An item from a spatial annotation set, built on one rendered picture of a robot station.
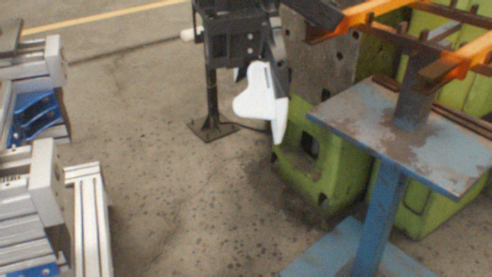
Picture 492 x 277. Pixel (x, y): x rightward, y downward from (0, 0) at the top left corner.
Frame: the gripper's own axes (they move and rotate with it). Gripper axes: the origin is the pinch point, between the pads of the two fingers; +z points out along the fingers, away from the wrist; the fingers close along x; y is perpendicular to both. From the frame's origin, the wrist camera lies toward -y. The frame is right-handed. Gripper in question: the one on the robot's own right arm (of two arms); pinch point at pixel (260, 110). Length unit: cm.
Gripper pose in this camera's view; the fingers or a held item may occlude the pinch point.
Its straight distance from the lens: 52.1
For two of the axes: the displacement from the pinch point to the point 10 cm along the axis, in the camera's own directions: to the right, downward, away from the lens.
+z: 0.0, 8.0, 6.0
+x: 3.2, 5.7, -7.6
